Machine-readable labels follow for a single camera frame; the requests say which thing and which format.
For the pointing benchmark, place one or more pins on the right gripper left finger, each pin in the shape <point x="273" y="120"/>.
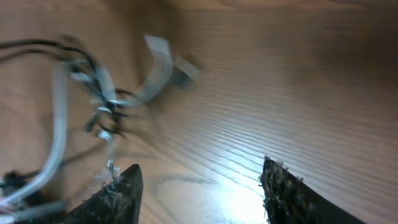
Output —
<point x="118" y="202"/>

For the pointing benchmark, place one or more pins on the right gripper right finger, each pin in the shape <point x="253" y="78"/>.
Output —
<point x="288" y="200"/>

